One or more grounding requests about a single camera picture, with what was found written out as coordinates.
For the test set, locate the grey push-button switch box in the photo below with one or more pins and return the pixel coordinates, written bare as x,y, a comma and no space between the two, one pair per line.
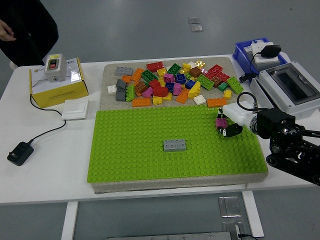
55,68

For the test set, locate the yellow curved toy brick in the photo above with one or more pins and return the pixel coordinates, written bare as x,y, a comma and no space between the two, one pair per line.
194,91

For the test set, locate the orange long toy brick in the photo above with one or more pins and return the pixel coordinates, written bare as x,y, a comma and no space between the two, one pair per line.
137,75
182,96

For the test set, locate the robot right hand white shell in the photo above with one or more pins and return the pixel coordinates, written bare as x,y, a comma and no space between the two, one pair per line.
236,113

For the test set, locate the small yellow toy brick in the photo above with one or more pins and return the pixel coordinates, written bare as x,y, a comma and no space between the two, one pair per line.
161,81

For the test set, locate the small lime green brick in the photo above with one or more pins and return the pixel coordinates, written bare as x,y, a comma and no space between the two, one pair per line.
188,75

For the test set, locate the white flat toy brick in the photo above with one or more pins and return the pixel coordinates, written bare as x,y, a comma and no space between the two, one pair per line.
112,89
193,64
199,100

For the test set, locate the yellow and white cardboard box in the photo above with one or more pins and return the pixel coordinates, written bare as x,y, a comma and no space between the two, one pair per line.
60,96

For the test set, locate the dark green two-by-four brick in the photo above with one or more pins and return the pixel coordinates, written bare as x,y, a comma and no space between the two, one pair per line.
174,69
149,76

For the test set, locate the small dark green brick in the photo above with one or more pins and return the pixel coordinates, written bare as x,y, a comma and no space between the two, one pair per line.
222,87

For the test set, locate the person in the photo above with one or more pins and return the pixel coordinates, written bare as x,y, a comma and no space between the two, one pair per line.
30,25

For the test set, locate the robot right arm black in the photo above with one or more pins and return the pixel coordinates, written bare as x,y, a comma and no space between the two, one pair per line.
275,120

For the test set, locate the green studded baseplate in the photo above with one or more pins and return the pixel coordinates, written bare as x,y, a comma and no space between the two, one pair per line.
125,150

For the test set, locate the grey-brown foam mat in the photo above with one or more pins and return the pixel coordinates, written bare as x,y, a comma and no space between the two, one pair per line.
110,103

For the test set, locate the grey plastic device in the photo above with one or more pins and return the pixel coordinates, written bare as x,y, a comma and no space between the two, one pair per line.
260,67

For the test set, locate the brown toy brick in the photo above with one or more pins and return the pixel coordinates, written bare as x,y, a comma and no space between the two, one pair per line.
141,87
195,72
216,82

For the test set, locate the lime green two-by-four brick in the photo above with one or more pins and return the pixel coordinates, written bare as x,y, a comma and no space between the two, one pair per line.
130,93
235,85
205,82

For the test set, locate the small pink toy brick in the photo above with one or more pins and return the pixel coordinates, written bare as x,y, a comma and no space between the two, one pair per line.
204,71

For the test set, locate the small orange toy brick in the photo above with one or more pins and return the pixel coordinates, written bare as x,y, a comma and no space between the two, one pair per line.
126,79
138,94

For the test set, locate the black plug adapter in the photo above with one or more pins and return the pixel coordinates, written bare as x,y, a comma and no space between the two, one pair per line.
271,51

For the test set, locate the black power adapter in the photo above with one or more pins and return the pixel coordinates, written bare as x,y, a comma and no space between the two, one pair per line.
20,153

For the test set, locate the grey enclosure with clear lid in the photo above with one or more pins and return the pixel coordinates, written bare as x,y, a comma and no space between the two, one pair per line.
265,85

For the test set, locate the metal floor plate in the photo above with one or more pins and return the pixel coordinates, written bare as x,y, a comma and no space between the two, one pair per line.
197,28
232,228
230,207
193,20

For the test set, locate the blue plastic bin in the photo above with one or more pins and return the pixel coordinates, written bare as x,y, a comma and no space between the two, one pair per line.
238,53

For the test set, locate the yellow square toy brick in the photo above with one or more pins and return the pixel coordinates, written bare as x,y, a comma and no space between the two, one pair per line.
227,95
167,97
161,72
186,68
200,64
157,100

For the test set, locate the white power socket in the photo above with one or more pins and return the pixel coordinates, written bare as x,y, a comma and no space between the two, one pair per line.
257,47

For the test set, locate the white wall switch panel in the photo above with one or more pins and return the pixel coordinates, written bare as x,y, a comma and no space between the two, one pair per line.
75,109

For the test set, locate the white table leg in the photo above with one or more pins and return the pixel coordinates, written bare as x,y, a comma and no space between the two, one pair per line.
253,215
69,220

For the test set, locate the grey sloped toy brick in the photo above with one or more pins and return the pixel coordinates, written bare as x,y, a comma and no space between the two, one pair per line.
121,84
121,95

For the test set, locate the red two-by-four toy brick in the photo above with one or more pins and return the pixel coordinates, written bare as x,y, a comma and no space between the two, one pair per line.
215,70
223,77
155,67

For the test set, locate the blue square toy brick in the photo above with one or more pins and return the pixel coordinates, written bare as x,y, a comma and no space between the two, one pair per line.
170,87
180,78
190,84

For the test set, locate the orange two-by-four toy brick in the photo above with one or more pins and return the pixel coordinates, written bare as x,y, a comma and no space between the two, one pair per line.
217,102
141,102

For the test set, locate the person's right hand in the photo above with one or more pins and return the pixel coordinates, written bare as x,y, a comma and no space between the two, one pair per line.
6,32

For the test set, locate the pink square toy brick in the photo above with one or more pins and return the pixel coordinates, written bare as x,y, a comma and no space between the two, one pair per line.
221,123
169,78

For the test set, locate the grey two-by-four toy brick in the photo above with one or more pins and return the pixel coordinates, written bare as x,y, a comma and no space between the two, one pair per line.
175,145
124,71

